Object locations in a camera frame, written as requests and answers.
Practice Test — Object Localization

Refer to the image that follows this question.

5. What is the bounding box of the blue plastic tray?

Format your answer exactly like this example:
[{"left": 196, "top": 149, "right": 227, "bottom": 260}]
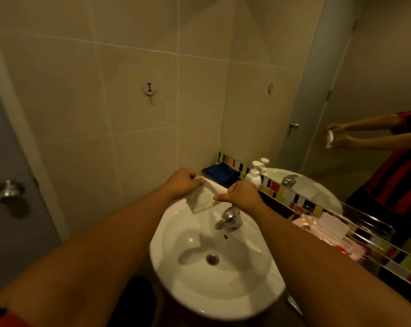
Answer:
[{"left": 202, "top": 163, "right": 242, "bottom": 188}]

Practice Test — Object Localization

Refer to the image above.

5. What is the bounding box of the person's left hand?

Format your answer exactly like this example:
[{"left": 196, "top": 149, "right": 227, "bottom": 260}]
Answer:
[{"left": 164, "top": 168, "right": 206, "bottom": 201}]

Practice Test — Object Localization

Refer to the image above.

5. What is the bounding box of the grey door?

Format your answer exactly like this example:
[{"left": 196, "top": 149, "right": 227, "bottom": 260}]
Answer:
[{"left": 0, "top": 74, "right": 62, "bottom": 301}]

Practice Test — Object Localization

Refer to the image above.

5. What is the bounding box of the wall mirror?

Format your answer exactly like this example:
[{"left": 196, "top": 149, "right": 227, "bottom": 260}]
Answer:
[{"left": 221, "top": 0, "right": 411, "bottom": 263}]

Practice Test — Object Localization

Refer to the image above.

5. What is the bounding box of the white paper card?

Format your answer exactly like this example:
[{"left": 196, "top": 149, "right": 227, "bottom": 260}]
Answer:
[{"left": 318, "top": 212, "right": 350, "bottom": 237}]

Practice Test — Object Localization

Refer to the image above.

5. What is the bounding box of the chrome shelf rail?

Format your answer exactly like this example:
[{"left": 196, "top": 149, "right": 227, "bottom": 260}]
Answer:
[{"left": 340, "top": 201, "right": 411, "bottom": 266}]

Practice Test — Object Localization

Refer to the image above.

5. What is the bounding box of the person's right hand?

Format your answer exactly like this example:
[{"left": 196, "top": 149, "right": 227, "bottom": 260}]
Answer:
[{"left": 213, "top": 180, "right": 266, "bottom": 215}]

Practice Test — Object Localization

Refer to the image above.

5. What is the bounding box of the chrome faucet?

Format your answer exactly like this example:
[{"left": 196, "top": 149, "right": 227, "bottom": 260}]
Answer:
[{"left": 215, "top": 206, "right": 243, "bottom": 233}]

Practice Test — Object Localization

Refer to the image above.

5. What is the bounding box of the white cloth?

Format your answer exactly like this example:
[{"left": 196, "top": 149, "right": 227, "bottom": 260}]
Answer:
[{"left": 185, "top": 176, "right": 230, "bottom": 215}]

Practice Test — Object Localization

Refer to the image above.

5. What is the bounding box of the colourful mosaic tile strip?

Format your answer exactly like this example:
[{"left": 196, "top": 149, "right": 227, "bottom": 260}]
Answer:
[{"left": 218, "top": 152, "right": 411, "bottom": 292}]

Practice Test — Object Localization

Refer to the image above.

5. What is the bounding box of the red black striped shirt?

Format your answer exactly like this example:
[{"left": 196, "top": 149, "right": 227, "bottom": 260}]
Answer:
[{"left": 0, "top": 306, "right": 32, "bottom": 327}]

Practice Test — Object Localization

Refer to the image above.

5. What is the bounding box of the person's right forearm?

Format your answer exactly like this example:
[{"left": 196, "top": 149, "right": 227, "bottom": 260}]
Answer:
[{"left": 253, "top": 203, "right": 411, "bottom": 327}]

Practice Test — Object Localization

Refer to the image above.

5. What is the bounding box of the chrome door knob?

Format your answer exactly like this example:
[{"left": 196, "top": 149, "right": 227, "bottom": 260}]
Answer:
[{"left": 0, "top": 180, "right": 26, "bottom": 203}]

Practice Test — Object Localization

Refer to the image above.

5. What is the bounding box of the white pump soap bottle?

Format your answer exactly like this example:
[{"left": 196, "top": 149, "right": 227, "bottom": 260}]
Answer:
[{"left": 245, "top": 161, "right": 263, "bottom": 188}]

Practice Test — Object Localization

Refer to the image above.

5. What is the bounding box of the white door frame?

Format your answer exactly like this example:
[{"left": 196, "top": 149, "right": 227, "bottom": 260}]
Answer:
[{"left": 0, "top": 20, "right": 70, "bottom": 241}]

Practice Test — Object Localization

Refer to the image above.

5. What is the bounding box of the round wall hook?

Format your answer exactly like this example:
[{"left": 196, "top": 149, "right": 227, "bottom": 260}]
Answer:
[{"left": 144, "top": 82, "right": 156, "bottom": 105}]

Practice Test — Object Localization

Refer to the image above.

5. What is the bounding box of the person's left forearm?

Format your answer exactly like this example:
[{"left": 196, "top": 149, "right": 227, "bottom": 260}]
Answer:
[{"left": 0, "top": 186, "right": 175, "bottom": 327}]

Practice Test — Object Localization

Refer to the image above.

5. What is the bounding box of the white ceramic sink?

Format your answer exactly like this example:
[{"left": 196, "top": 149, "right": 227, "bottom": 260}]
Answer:
[{"left": 149, "top": 187, "right": 286, "bottom": 321}]

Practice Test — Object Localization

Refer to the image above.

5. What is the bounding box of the pink plastic packet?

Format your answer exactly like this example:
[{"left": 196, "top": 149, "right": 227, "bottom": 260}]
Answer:
[{"left": 292, "top": 214, "right": 366, "bottom": 261}]

